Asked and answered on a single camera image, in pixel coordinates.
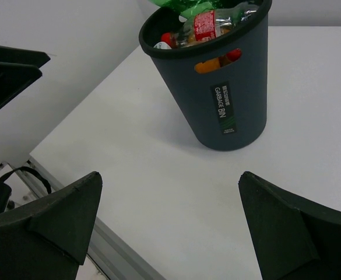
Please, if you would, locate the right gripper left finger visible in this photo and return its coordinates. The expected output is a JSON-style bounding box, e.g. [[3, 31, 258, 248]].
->
[[0, 171, 103, 279]]

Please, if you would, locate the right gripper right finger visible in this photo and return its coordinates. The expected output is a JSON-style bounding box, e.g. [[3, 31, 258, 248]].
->
[[238, 171, 341, 279]]

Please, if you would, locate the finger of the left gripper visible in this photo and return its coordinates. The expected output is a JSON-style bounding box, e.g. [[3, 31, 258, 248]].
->
[[0, 45, 51, 68], [0, 62, 42, 109]]

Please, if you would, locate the green plastic bottle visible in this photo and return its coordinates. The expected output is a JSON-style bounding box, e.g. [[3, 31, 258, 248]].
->
[[150, 0, 239, 19]]

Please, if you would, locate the orange bottle barcode label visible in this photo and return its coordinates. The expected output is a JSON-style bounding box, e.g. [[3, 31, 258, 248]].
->
[[195, 58, 220, 74]]

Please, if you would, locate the white cap bottle in bin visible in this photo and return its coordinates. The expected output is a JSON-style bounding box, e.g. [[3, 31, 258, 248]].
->
[[153, 41, 172, 50]]

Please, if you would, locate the black plastic waste bin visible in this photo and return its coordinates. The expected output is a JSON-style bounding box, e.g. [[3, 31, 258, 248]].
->
[[139, 1, 272, 151]]

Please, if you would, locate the black base cable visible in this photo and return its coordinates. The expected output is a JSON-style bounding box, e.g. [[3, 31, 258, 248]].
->
[[0, 166, 52, 195]]

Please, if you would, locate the aluminium frame rail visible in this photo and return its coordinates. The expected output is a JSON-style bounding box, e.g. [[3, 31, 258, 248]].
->
[[0, 157, 165, 279]]

